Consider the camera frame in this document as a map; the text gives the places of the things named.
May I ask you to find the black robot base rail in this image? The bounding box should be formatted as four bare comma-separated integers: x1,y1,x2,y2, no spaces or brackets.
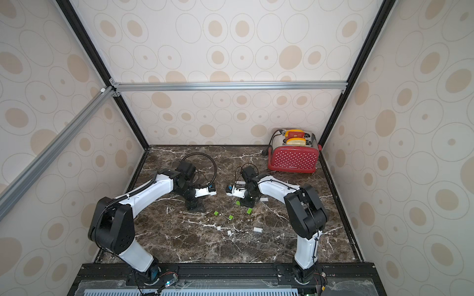
68,262,386,296

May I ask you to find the red polka dot toaster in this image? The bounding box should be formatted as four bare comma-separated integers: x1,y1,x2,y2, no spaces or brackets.
267,128,322,174

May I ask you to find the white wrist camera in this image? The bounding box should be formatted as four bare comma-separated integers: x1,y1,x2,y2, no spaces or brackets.
195,184,217,198
225,185,246,199

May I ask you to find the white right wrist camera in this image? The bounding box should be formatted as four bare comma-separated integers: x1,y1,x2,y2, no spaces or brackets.
225,185,246,199

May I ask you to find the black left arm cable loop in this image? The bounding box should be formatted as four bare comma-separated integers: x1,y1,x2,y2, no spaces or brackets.
180,152,218,189

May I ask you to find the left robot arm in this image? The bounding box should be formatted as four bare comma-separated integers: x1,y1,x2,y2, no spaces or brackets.
88,160,216,286

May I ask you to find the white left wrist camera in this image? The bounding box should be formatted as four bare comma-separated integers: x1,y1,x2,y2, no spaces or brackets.
195,184,217,198

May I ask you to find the silver aluminium crossbar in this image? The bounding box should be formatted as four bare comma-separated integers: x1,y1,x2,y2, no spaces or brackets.
114,81,348,92

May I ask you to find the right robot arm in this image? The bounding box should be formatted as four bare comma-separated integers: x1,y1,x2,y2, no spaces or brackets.
227,165,330,284

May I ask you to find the silver aluminium side rail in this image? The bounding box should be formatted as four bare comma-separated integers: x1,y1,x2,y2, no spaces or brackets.
1,86,114,218

